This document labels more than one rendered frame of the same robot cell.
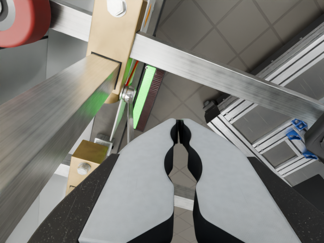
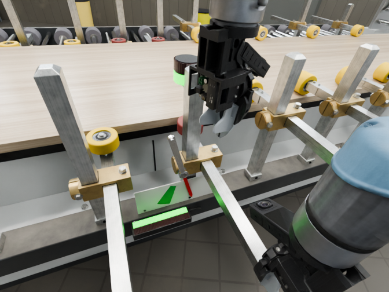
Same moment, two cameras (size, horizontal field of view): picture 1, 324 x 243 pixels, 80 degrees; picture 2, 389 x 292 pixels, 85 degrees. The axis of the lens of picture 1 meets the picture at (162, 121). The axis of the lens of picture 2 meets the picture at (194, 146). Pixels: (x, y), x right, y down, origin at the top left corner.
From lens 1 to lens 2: 0.44 m
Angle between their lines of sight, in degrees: 71
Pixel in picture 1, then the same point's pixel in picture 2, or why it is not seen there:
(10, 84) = (131, 151)
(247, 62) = not seen: outside the picture
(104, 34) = (202, 150)
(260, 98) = (238, 219)
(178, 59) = (217, 176)
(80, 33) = not seen: hidden behind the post
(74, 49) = (157, 183)
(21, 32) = not seen: hidden behind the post
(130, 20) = (214, 154)
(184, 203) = (117, 258)
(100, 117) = (128, 203)
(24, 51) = (149, 156)
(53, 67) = (138, 178)
